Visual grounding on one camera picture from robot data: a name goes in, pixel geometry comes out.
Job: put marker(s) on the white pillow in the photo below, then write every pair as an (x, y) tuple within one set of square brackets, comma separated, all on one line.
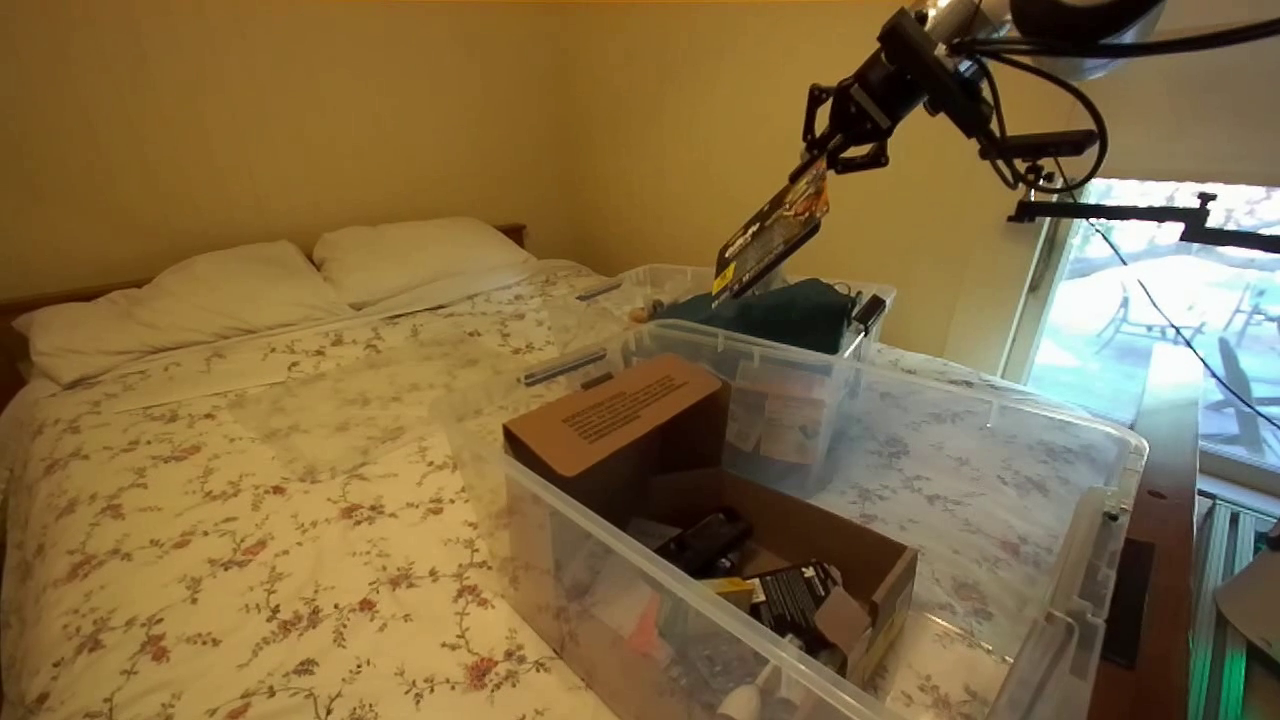
[(420, 255), (180, 305)]

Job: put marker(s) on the white bottle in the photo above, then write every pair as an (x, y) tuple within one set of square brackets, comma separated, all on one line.
[(742, 702)]

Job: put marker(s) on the large clear storage bin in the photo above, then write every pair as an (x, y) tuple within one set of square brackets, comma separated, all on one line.
[(1000, 480)]

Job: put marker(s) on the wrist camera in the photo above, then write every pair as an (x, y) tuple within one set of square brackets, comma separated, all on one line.
[(940, 75)]

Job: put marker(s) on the camera on mount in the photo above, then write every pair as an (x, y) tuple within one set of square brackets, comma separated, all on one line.
[(1150, 212)]

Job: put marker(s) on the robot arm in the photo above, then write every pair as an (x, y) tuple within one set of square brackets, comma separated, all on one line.
[(1085, 25)]

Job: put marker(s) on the black pack with yellow print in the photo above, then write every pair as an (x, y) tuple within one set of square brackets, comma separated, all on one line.
[(772, 235)]

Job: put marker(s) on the black packet with white print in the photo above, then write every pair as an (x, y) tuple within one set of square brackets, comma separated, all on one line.
[(795, 600)]

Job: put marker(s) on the black clip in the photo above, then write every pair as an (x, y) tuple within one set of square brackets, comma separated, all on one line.
[(868, 313)]

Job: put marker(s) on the open brown cardboard box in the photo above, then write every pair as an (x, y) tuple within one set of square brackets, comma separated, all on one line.
[(850, 545)]

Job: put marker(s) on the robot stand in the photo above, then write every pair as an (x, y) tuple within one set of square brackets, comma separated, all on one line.
[(1235, 610)]

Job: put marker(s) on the small clear storage bin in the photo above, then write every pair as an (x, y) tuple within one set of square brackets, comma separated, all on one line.
[(790, 420)]

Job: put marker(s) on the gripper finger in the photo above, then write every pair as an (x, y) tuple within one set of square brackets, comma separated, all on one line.
[(868, 155), (815, 112)]

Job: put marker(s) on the black remote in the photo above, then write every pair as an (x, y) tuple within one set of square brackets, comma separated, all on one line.
[(705, 540)]

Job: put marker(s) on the teal cloth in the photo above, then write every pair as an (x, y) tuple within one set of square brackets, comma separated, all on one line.
[(780, 312)]

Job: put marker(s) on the closed brown cardboard box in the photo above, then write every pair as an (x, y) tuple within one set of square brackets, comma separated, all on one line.
[(610, 420)]

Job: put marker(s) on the wooden footboard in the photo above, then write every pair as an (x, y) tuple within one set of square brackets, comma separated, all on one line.
[(1165, 480)]

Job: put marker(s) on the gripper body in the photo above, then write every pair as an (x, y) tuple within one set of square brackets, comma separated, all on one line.
[(885, 82)]

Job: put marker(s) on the floral bedspread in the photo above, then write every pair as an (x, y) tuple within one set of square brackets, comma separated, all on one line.
[(200, 560)]

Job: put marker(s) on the window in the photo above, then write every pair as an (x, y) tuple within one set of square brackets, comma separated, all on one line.
[(1160, 320)]

